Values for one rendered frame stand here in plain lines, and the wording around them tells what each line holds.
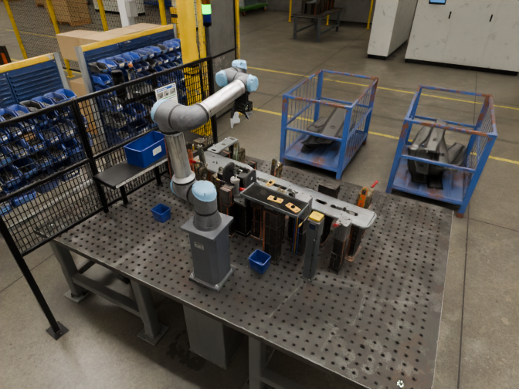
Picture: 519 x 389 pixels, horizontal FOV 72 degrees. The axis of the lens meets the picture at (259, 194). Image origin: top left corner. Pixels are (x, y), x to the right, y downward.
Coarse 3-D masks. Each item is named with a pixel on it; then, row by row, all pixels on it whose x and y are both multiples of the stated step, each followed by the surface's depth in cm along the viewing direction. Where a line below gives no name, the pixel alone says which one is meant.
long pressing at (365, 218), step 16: (208, 160) 264; (224, 160) 264; (256, 176) 246; (272, 176) 246; (288, 192) 230; (304, 192) 230; (320, 208) 216; (352, 208) 216; (352, 224) 204; (368, 224) 204
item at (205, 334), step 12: (192, 312) 217; (192, 324) 225; (204, 324) 218; (216, 324) 211; (192, 336) 234; (204, 336) 226; (216, 336) 218; (228, 336) 222; (240, 336) 244; (192, 348) 244; (204, 348) 235; (216, 348) 227; (228, 348) 229; (216, 360) 236; (228, 360) 235
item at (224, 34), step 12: (216, 0) 458; (228, 0) 482; (216, 12) 464; (228, 12) 489; (216, 24) 471; (228, 24) 496; (204, 36) 451; (216, 36) 479; (228, 36) 505; (204, 48) 457; (216, 48) 487; (228, 48) 514; (216, 60) 496; (228, 60) 523; (204, 72) 474; (216, 72) 504; (204, 84) 484; (216, 84) 512; (204, 96) 495; (228, 108) 564
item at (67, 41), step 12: (144, 24) 523; (60, 36) 457; (72, 36) 449; (84, 36) 450; (96, 36) 450; (108, 36) 451; (60, 48) 467; (72, 48) 459; (72, 84) 495; (84, 108) 508; (96, 132) 524
